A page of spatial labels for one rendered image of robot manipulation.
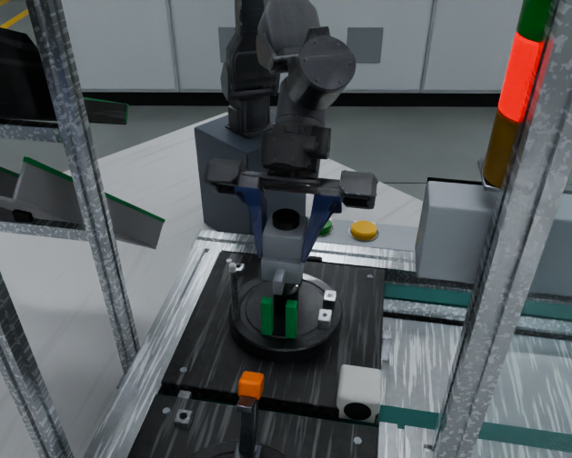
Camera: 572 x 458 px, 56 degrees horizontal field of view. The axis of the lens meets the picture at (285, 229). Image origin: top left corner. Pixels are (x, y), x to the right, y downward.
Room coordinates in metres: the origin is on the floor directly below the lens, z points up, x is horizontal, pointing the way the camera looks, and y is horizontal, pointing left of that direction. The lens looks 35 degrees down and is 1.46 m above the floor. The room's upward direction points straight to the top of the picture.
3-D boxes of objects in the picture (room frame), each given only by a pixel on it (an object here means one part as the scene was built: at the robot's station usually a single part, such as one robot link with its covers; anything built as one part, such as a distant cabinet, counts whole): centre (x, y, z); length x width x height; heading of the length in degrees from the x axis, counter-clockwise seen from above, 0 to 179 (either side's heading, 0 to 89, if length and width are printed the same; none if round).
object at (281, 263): (0.48, 0.00, 1.09); 0.08 x 0.04 x 0.07; 170
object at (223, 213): (0.86, 0.06, 0.96); 0.14 x 0.14 x 0.20; 44
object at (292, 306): (0.44, -0.01, 1.01); 0.01 x 0.01 x 0.05; 80
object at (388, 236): (0.68, -0.12, 0.93); 0.21 x 0.07 x 0.06; 80
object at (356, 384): (0.37, -0.08, 0.97); 0.05 x 0.05 x 0.04; 80
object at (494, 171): (0.34, -0.17, 1.29); 0.05 x 0.05 x 0.05
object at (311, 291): (0.49, 0.00, 0.98); 0.14 x 0.14 x 0.02
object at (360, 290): (0.49, 0.00, 0.96); 0.24 x 0.24 x 0.02; 80
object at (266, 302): (0.45, 0.02, 1.01); 0.01 x 0.01 x 0.05; 80
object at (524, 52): (0.34, -0.17, 1.34); 0.05 x 0.05 x 0.05
